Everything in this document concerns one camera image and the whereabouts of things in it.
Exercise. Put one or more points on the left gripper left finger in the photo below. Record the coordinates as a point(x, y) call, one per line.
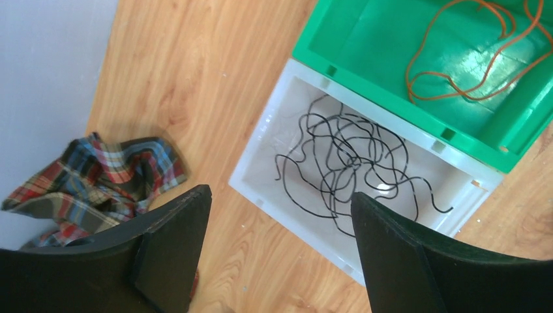
point(146, 264)

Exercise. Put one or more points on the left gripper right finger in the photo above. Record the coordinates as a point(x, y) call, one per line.
point(408, 267)

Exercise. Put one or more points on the plaid cloth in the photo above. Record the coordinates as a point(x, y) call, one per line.
point(94, 186)

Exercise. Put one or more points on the white plastic bin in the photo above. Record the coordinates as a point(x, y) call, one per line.
point(317, 143)

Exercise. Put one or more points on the green plastic bin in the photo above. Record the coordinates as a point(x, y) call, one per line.
point(452, 69)

